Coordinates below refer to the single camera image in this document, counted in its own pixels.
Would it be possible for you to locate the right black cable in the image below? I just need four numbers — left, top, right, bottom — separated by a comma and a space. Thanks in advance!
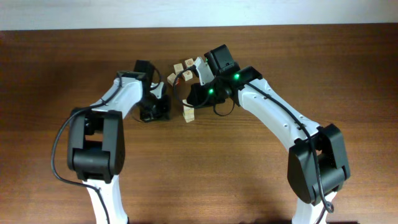
172, 64, 335, 224

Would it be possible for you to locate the blue H letter block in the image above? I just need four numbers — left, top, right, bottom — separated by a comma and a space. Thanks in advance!
182, 99, 191, 107

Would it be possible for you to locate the wooden block engraved top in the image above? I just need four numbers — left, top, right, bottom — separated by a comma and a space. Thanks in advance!
182, 70, 193, 82

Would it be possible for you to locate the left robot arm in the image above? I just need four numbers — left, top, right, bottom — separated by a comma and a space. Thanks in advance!
67, 60, 170, 223

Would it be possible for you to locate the wooden block blue side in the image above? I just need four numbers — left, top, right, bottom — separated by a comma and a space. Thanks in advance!
184, 58, 195, 68

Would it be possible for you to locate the plain wooden block green side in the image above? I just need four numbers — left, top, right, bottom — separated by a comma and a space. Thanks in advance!
183, 106, 195, 123

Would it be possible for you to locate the left black cable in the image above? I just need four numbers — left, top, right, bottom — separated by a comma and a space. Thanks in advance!
50, 67, 164, 224

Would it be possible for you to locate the wooden block red side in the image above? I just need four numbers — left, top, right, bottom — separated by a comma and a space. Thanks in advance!
167, 73, 180, 86

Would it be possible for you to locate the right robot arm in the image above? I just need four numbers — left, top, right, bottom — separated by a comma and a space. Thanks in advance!
187, 45, 351, 223

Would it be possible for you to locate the black cable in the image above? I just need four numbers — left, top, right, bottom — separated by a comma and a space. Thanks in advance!
172, 64, 335, 224
50, 67, 164, 224

